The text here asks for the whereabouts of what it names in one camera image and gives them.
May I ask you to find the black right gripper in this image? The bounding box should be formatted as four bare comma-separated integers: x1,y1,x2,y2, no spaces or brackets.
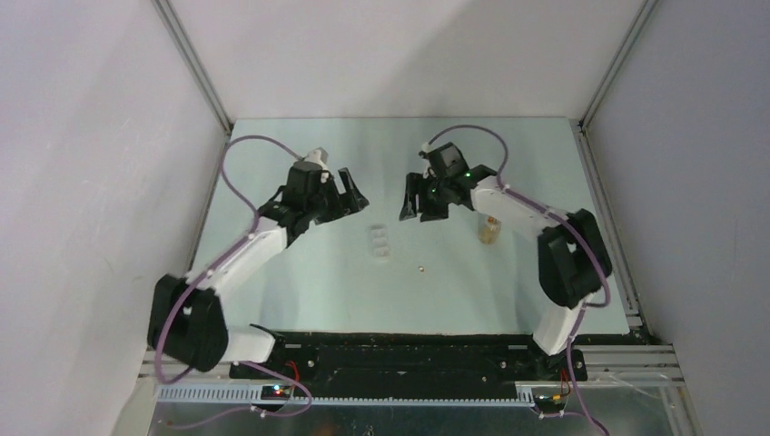
399,172,450,222

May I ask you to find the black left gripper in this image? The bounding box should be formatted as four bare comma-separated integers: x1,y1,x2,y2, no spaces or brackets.
305,168,367,225

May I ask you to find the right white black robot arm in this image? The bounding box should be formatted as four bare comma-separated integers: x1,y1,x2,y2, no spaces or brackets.
399,143,612,380

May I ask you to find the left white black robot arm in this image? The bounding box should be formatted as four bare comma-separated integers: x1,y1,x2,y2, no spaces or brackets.
147,161,370,379

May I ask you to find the clear three-cell pill organizer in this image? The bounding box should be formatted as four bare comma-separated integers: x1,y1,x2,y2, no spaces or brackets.
368,224,391,262

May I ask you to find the left circuit board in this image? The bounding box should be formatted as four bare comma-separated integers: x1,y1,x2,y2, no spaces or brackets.
260,384,293,401

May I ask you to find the circuit board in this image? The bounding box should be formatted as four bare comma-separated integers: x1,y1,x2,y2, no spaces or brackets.
532,394,569,415
260,384,293,401

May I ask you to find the right circuit board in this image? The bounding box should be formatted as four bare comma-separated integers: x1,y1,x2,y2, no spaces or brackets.
532,394,569,415

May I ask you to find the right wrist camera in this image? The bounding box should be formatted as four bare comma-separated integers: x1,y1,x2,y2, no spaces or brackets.
419,142,431,159

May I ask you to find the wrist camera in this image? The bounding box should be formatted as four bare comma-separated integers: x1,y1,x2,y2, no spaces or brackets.
301,147,331,183
419,142,431,159

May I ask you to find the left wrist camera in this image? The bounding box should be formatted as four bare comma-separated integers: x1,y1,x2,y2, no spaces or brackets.
301,147,331,183

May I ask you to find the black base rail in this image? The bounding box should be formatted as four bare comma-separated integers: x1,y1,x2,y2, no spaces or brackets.
228,327,654,401

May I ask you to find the white slotted cable duct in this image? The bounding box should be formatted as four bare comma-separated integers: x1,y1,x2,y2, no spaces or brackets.
156,384,535,408

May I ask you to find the aluminium left frame post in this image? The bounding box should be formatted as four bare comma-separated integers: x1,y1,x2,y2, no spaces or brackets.
151,0,234,134

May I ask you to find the aluminium frame post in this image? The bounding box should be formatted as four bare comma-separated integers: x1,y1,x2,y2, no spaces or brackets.
577,0,660,134
151,0,234,134

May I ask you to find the aluminium right frame post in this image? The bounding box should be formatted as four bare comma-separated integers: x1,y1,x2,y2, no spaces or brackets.
577,0,660,134

